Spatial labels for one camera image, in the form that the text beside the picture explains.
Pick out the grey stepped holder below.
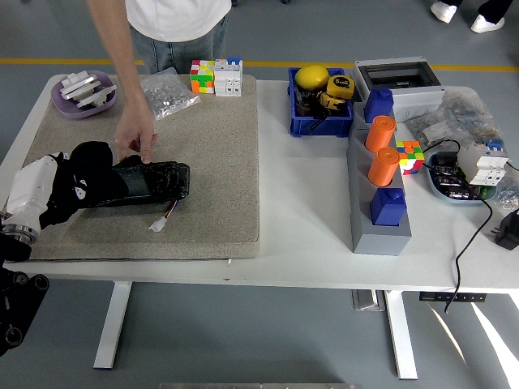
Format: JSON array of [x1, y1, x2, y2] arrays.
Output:
[[345, 100, 413, 256]]

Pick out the light blue oval dish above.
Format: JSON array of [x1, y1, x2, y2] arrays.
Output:
[[424, 150, 500, 207]]

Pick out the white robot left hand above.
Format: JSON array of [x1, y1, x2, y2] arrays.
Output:
[[5, 152, 71, 233]]

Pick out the silver flat bars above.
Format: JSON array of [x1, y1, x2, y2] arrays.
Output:
[[59, 76, 103, 100]]

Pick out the white T-shaped bracket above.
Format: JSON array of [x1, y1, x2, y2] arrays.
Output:
[[75, 83, 118, 109]]

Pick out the purple oval tray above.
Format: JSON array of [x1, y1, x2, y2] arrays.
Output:
[[49, 70, 118, 120]]

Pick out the grey-brown felt mat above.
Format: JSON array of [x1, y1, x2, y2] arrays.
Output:
[[0, 73, 260, 263]]

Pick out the round yellow tape measure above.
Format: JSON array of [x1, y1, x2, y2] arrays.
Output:
[[325, 74, 355, 100]]

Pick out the blue plastic bin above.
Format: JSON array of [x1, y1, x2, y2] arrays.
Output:
[[287, 66, 355, 139]]

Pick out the orange cylinder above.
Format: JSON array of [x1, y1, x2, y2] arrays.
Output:
[[367, 146, 401, 188], [364, 114, 397, 153]]

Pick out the orange green puzzle cube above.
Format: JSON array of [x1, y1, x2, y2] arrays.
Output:
[[189, 59, 217, 96]]

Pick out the person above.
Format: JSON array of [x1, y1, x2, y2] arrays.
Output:
[[86, 0, 234, 165]]

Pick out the blue block with knob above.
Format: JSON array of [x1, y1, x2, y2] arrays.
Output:
[[369, 186, 408, 227], [362, 86, 395, 124]]

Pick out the yellow ball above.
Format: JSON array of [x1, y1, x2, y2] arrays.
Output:
[[294, 64, 331, 92]]

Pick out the grey white electrical box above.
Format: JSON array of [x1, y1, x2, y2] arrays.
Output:
[[350, 56, 445, 123]]

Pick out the yellow black tape measure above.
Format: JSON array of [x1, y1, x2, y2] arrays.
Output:
[[316, 92, 346, 113]]

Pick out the multicolour twisted puzzle cube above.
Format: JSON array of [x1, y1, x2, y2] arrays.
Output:
[[394, 139, 426, 177]]

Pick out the person's right hand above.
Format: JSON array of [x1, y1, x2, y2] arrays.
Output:
[[114, 102, 161, 165]]

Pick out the large clear bag of parts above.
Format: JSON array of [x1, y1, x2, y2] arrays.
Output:
[[439, 89, 499, 143]]

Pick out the white circuit breaker blue clip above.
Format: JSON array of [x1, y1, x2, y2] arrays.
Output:
[[457, 139, 509, 188]]

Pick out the clear bag of screws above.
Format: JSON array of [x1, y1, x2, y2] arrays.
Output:
[[139, 66, 202, 122]]

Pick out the white table leg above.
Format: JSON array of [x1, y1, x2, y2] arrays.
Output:
[[92, 280, 133, 370], [382, 289, 419, 381]]

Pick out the black parts in bin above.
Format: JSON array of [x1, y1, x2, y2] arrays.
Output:
[[294, 85, 322, 119]]

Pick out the grey metal box under table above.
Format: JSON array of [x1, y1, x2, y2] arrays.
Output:
[[351, 289, 387, 313]]

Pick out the black cord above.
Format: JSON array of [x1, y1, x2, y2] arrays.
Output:
[[420, 138, 494, 314]]

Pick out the panel wire with white plug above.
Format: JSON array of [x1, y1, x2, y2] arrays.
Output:
[[147, 199, 180, 233]]

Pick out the white breaker block blue top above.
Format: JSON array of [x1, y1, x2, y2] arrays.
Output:
[[212, 56, 244, 98]]

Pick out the black desk control panel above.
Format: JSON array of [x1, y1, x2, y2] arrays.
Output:
[[418, 291, 487, 302]]

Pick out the black power adapter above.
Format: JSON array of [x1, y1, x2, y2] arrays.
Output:
[[491, 207, 519, 251]]

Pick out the small clear bag metal bits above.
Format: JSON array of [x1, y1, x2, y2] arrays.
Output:
[[495, 177, 519, 211]]

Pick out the black packets in dish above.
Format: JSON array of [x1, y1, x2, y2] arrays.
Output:
[[431, 155, 472, 200]]

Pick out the white shoe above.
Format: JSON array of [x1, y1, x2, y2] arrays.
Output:
[[470, 13, 506, 35], [430, 0, 459, 24]]

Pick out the clear bag with white part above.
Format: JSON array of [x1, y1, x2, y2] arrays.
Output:
[[402, 114, 448, 149]]

